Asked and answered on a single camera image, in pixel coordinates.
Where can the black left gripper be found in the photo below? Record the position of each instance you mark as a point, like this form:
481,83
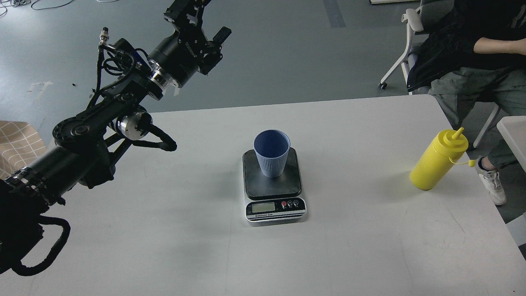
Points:
182,54

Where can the blue ribbed plastic cup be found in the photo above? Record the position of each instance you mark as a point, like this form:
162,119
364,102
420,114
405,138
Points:
272,148

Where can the yellow squeeze bottle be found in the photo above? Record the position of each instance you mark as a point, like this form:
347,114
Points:
444,151

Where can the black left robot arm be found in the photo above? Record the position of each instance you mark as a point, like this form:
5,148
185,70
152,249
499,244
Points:
88,145

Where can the digital kitchen scale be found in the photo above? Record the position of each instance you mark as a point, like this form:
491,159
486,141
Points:
273,200

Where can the tan checkered cloth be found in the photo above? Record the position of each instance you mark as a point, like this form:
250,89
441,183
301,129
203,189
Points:
20,145

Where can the white office chair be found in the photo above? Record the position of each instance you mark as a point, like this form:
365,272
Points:
421,21

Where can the seated person in dark clothes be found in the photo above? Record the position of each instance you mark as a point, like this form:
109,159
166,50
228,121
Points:
476,53

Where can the white side table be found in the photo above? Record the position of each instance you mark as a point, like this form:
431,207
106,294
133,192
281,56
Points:
513,131

